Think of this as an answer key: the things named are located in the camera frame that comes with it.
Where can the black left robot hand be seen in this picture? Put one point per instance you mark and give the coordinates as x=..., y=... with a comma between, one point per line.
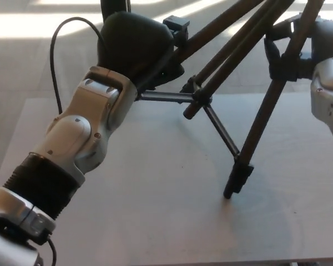
x=133, y=44

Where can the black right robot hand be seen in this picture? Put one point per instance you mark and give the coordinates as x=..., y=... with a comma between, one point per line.
x=328, y=38

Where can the brown tripod with black clamps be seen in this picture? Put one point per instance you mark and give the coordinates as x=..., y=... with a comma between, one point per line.
x=259, y=116

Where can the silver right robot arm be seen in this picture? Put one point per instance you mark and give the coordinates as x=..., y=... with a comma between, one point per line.
x=330, y=91

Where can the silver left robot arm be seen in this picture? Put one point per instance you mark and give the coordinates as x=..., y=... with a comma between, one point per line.
x=72, y=133

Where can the black vertical pillar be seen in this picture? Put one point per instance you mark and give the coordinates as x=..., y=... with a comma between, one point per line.
x=113, y=7

